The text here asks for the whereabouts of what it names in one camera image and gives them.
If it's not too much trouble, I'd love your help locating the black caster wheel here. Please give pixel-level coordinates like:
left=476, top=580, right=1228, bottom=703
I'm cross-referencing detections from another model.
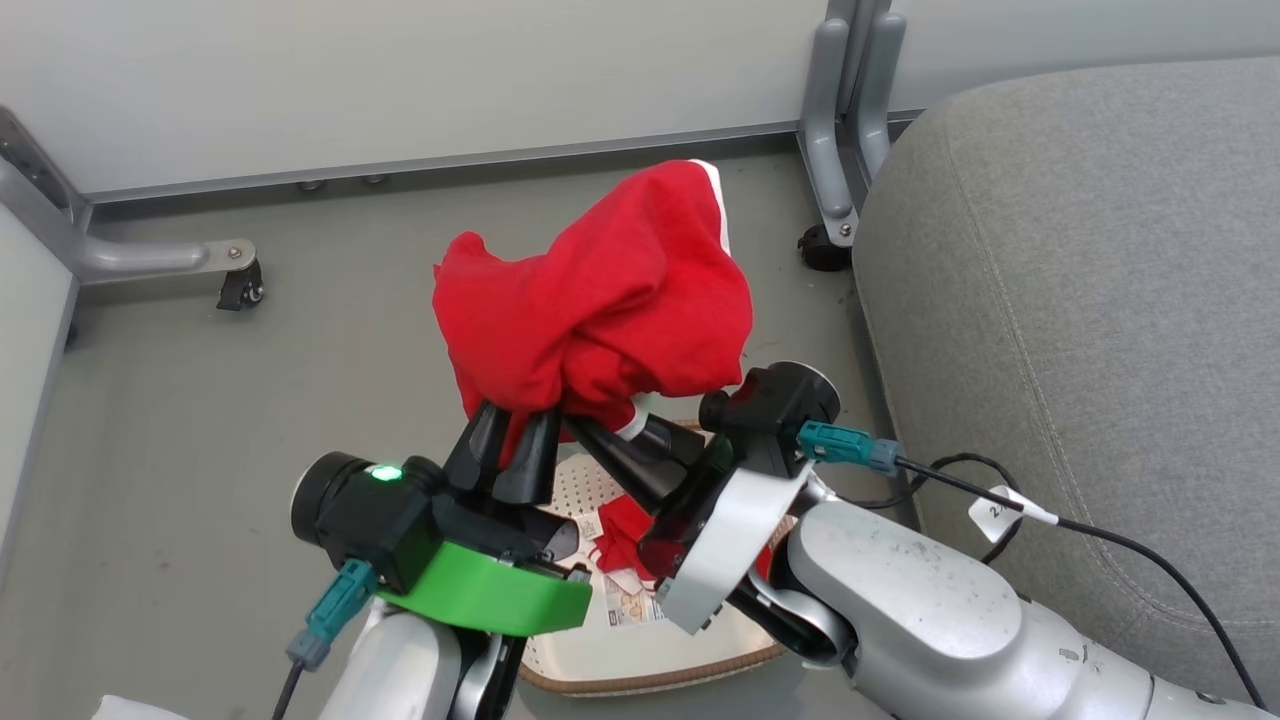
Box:
left=797, top=224, right=854, bottom=273
left=216, top=257, right=267, bottom=312

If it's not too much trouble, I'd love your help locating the cream perforated laundry basket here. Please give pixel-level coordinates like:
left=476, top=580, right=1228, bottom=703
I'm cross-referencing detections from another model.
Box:
left=518, top=425, right=803, bottom=697

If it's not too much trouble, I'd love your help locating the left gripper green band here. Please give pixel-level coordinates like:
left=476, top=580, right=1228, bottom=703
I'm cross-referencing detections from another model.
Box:
left=378, top=400, right=594, bottom=638

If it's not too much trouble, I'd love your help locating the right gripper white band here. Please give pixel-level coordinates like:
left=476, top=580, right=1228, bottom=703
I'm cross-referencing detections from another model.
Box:
left=568, top=415, right=813, bottom=637

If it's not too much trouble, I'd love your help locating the grey partition post with foot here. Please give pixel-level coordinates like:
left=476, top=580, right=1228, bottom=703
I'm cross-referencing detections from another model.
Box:
left=0, top=105, right=259, bottom=286

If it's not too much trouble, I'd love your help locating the white cable tag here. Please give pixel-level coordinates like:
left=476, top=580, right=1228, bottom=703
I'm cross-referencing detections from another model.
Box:
left=967, top=485, right=1060, bottom=545

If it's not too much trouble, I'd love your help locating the grey double partition post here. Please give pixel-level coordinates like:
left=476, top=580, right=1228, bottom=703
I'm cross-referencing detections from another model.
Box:
left=797, top=0, right=908, bottom=248

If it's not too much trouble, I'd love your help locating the plain red garment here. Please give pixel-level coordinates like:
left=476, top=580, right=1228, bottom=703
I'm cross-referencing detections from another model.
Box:
left=432, top=158, right=755, bottom=463

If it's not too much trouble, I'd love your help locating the grey partition base rail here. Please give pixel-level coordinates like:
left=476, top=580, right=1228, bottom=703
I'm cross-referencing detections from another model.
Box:
left=84, top=120, right=803, bottom=208

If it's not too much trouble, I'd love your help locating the grey fabric sofa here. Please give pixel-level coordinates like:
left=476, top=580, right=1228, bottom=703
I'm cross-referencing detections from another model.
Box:
left=852, top=55, right=1280, bottom=707

